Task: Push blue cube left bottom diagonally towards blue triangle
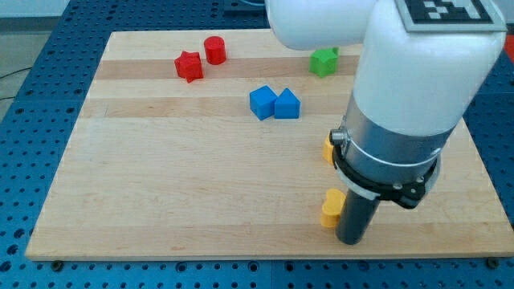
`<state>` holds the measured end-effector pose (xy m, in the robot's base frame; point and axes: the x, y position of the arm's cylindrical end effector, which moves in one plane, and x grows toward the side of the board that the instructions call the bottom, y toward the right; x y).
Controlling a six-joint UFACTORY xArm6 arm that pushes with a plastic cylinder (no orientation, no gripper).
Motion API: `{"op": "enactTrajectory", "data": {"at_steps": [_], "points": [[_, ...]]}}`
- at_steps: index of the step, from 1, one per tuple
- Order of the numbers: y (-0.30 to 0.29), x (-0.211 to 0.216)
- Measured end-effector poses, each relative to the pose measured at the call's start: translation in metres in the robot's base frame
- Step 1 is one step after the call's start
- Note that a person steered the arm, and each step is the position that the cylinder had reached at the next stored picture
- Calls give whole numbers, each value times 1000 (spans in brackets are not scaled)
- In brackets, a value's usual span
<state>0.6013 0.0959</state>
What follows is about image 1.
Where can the blue cube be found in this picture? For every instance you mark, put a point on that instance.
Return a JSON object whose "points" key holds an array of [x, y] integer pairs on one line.
{"points": [[262, 102]]}

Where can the yellow block behind arm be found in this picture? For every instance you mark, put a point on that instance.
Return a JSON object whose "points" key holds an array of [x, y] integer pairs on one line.
{"points": [[327, 150]]}

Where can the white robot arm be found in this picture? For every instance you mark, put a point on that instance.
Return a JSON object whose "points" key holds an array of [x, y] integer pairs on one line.
{"points": [[421, 65]]}

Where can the wooden board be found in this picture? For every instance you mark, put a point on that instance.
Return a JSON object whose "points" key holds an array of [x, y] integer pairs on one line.
{"points": [[157, 168]]}

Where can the yellow heart block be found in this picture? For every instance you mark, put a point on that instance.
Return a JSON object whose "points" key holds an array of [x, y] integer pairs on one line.
{"points": [[332, 207]]}

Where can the red star block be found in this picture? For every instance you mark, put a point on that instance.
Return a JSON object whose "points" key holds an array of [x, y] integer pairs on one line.
{"points": [[189, 66]]}

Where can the green star block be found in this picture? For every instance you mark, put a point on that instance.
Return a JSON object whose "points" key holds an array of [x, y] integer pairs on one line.
{"points": [[323, 62]]}

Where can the red cylinder block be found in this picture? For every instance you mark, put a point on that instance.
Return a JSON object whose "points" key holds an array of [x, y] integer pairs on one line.
{"points": [[215, 50]]}

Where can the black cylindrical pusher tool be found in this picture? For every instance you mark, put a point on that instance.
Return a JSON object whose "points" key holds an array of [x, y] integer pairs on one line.
{"points": [[356, 215]]}

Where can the fiducial marker tag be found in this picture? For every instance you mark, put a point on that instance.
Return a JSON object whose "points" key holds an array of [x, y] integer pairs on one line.
{"points": [[450, 16]]}

